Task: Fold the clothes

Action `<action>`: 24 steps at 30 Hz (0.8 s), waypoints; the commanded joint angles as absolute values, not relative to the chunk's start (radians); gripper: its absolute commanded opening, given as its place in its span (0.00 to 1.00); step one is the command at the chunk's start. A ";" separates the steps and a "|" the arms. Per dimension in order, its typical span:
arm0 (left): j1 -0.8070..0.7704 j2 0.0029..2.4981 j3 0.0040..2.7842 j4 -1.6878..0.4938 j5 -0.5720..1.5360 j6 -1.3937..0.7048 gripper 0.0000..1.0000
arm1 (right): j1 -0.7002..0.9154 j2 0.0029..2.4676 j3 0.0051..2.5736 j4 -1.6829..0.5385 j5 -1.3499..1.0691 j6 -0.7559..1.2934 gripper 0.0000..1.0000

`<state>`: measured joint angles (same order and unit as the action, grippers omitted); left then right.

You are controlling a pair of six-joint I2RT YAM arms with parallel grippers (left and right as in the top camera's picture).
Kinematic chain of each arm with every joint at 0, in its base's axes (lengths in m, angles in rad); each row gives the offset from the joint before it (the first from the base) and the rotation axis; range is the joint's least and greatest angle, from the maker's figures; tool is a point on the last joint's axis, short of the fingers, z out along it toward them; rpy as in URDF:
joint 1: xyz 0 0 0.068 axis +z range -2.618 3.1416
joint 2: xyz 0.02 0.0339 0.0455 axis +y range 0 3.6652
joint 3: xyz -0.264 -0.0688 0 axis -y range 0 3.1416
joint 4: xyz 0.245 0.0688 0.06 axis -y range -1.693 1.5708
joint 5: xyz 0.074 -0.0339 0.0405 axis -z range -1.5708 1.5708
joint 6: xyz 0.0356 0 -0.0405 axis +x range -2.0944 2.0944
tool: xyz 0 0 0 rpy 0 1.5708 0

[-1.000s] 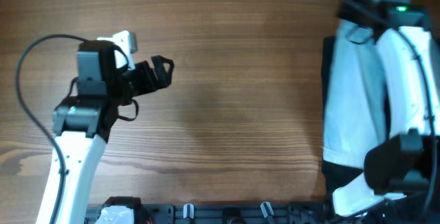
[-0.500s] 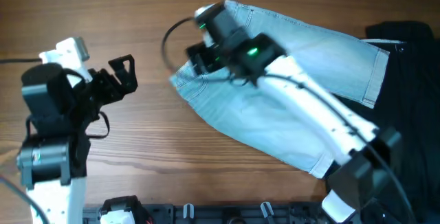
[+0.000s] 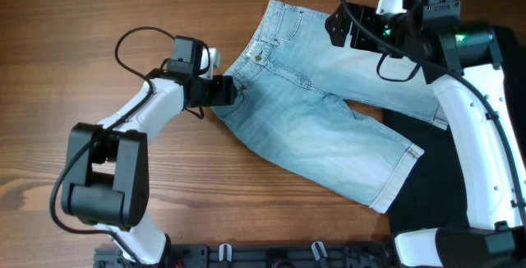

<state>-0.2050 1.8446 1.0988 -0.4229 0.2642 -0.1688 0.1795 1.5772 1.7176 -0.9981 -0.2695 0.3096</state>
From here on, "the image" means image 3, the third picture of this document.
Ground light blue denim shorts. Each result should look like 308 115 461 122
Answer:
215 0 448 213

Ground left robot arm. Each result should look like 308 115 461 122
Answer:
49 70 237 267

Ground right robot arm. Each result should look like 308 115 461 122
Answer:
325 0 525 267

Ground black folded garment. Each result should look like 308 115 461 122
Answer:
384 25 525 233

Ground right black cable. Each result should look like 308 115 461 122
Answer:
338 0 526 219

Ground black cable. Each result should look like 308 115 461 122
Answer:
48 25 211 266
338 0 526 219

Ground left black cable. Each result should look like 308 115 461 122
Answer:
48 25 211 266

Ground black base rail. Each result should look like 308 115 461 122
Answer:
93 241 395 268

